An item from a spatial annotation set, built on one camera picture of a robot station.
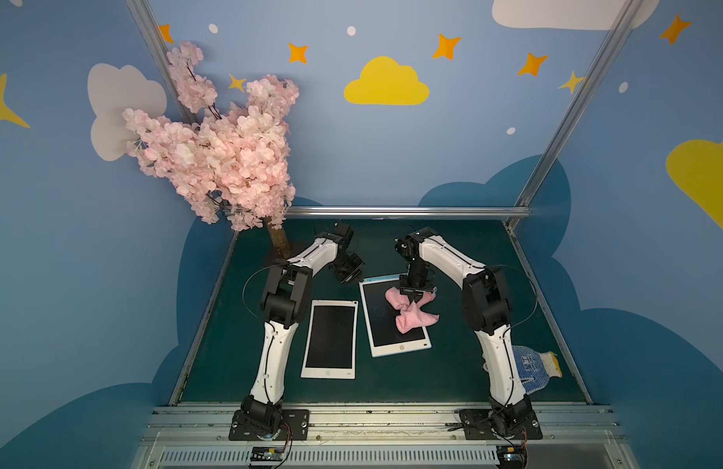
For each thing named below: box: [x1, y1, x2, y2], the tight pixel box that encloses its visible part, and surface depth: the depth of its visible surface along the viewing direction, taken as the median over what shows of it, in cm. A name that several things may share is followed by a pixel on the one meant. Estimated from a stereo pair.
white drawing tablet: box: [300, 299, 359, 381], surface depth 88 cm
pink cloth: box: [384, 286, 440, 335], surface depth 90 cm
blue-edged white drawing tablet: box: [358, 274, 432, 358], surface depth 93 cm
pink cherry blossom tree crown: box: [122, 42, 300, 230], surface depth 65 cm
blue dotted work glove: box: [511, 344, 563, 394], surface depth 86 cm
